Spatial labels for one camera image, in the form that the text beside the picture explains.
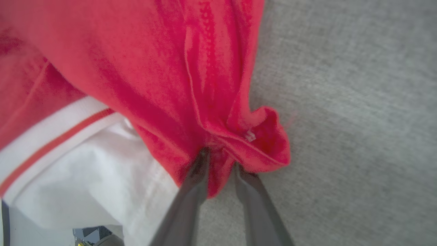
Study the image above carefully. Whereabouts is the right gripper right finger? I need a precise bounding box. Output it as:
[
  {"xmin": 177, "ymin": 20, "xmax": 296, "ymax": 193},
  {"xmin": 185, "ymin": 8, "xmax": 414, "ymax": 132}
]
[{"xmin": 234, "ymin": 163, "xmax": 296, "ymax": 246}]

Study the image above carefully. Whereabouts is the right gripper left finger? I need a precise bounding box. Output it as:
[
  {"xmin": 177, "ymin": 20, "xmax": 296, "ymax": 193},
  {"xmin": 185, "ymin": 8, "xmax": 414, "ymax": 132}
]
[{"xmin": 149, "ymin": 148, "xmax": 211, "ymax": 246}]

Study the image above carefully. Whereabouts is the red and white garment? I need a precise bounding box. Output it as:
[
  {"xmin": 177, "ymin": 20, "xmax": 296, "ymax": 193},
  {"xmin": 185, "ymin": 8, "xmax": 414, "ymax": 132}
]
[{"xmin": 0, "ymin": 0, "xmax": 291, "ymax": 246}]

